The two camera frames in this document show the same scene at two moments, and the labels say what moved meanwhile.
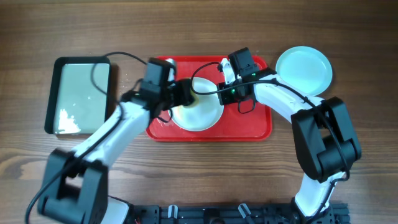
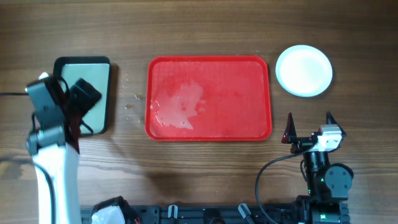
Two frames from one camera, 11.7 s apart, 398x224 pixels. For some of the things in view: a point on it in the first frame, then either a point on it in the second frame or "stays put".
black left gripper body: (174, 96) -> (79, 100)
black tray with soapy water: (78, 94) stays put
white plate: (208, 112) -> (304, 71)
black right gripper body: (231, 96) -> (301, 144)
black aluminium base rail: (234, 214) stays put
